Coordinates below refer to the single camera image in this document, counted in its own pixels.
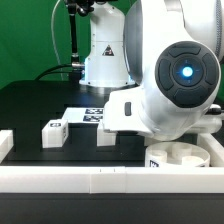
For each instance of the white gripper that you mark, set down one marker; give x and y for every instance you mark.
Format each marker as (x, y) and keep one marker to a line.
(122, 113)

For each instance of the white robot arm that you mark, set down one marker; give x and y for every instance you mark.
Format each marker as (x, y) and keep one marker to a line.
(162, 64)

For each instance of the white sheet with tags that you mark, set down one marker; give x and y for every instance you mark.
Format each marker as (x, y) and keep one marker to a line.
(83, 115)

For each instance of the white U-shaped fence frame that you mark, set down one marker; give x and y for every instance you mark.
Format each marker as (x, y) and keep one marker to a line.
(47, 179)

